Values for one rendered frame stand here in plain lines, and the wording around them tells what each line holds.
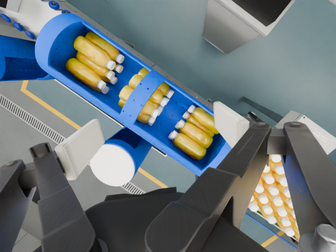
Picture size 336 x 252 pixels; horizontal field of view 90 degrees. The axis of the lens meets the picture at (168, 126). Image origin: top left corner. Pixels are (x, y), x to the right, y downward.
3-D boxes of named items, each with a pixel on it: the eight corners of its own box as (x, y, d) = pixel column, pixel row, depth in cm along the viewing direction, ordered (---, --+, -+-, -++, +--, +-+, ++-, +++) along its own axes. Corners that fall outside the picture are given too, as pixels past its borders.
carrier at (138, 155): (167, 131, 181) (157, 106, 175) (143, 179, 99) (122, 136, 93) (144, 138, 189) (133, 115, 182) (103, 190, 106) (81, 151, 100)
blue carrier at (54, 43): (94, 22, 84) (45, 0, 57) (235, 122, 87) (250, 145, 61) (74, 72, 94) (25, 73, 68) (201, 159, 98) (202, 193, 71)
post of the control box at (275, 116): (243, 96, 173) (299, 124, 78) (246, 98, 173) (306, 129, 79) (240, 99, 174) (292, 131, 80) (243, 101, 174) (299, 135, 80)
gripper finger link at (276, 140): (262, 139, 10) (310, 133, 10) (231, 116, 15) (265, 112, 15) (260, 160, 11) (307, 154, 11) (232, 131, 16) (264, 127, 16)
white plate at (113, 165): (141, 180, 98) (142, 179, 99) (121, 138, 92) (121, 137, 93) (103, 190, 105) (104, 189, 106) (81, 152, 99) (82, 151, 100)
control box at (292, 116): (290, 109, 77) (304, 115, 67) (325, 134, 78) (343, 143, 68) (274, 126, 81) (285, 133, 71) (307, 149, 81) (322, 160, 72)
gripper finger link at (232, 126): (239, 122, 12) (250, 120, 12) (213, 101, 18) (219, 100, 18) (239, 158, 13) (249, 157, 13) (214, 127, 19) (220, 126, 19)
